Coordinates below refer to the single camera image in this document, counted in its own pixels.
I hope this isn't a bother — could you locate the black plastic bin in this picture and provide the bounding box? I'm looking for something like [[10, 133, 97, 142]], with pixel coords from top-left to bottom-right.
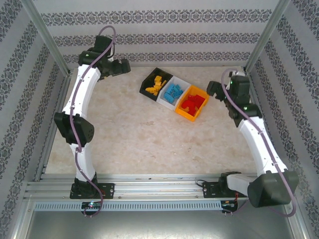
[[139, 67, 174, 103]]

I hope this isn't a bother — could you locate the orange plastic bin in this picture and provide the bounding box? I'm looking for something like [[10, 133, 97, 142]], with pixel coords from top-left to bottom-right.
[[174, 85, 210, 123]]

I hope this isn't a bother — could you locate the white plastic bin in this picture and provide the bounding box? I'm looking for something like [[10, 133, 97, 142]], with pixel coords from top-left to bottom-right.
[[156, 76, 192, 112]]

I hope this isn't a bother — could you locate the left small circuit board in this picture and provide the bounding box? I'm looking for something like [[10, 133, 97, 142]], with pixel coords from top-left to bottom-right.
[[81, 201, 103, 209]]

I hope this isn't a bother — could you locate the grey metal panel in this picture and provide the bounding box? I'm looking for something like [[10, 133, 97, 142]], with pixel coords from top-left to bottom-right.
[[14, 199, 307, 239]]

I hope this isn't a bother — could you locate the right aluminium side rail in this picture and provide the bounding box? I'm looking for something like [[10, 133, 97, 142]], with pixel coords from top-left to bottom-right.
[[243, 71, 285, 181]]

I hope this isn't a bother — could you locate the aluminium side rail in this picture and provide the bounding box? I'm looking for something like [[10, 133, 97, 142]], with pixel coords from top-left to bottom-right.
[[243, 71, 285, 181], [33, 71, 73, 182]]

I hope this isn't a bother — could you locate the right aluminium frame post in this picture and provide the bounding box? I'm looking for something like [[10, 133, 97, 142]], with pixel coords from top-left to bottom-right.
[[243, 0, 292, 75]]

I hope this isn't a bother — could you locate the aluminium frame post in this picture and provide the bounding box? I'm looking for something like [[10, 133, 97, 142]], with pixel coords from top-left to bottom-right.
[[20, 0, 73, 77], [243, 0, 292, 75]]

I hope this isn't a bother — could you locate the left aluminium side rail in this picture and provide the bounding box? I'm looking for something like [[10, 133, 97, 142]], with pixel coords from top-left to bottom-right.
[[33, 71, 73, 182]]

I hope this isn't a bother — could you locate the left aluminium frame post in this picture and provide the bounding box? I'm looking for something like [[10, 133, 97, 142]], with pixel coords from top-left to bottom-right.
[[20, 0, 73, 77]]

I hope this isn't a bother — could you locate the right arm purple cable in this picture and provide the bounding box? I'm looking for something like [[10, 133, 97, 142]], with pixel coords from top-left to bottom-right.
[[221, 69, 297, 218]]

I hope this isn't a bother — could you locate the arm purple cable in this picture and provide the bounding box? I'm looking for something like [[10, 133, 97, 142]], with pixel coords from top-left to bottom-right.
[[69, 25, 117, 219], [221, 69, 297, 218]]

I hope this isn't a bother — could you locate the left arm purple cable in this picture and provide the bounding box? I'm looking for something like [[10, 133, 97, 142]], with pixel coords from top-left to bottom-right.
[[69, 25, 117, 219]]

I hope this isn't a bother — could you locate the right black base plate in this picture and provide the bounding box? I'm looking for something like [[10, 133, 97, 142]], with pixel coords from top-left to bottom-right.
[[201, 181, 249, 199]]

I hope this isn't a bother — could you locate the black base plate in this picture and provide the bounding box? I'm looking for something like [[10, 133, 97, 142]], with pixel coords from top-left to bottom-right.
[[201, 181, 249, 199], [69, 182, 116, 200]]

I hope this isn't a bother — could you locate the aluminium mounting rail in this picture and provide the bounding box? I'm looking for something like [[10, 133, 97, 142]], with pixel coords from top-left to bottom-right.
[[23, 173, 298, 201]]

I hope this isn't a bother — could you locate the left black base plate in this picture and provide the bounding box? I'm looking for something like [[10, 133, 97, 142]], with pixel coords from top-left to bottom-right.
[[69, 182, 116, 200]]

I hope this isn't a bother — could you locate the slotted grey cable duct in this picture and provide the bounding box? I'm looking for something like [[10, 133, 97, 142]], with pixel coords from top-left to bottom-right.
[[33, 200, 223, 212]]

